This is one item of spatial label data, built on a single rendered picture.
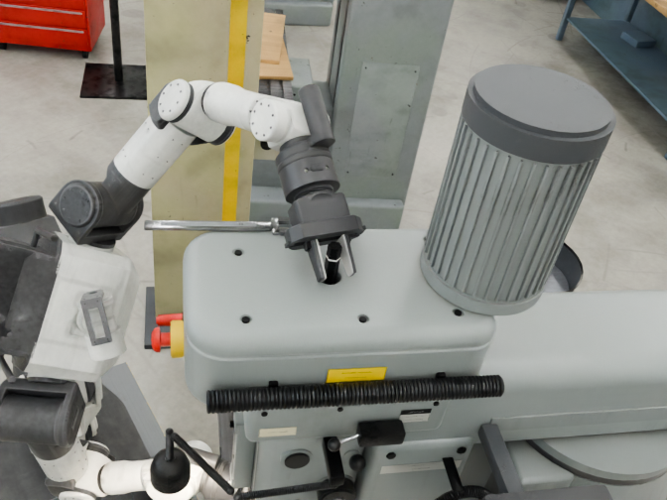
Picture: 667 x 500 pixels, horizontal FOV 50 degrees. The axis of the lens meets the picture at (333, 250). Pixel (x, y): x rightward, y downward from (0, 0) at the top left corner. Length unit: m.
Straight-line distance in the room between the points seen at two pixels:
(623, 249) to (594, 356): 3.53
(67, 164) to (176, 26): 2.14
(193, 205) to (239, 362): 2.17
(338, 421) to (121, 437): 1.43
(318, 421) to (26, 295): 0.60
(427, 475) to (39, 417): 0.74
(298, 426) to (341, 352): 0.19
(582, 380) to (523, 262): 0.33
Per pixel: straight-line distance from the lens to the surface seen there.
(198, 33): 2.76
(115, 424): 2.57
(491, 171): 0.97
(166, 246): 3.30
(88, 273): 1.46
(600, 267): 4.61
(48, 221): 1.81
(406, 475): 1.37
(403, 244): 1.20
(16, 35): 5.97
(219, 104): 1.27
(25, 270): 1.44
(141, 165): 1.40
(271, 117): 1.11
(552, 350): 1.30
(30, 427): 1.51
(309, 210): 1.08
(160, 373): 3.43
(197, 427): 3.24
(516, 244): 1.03
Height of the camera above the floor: 2.63
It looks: 40 degrees down
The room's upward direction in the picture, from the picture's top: 10 degrees clockwise
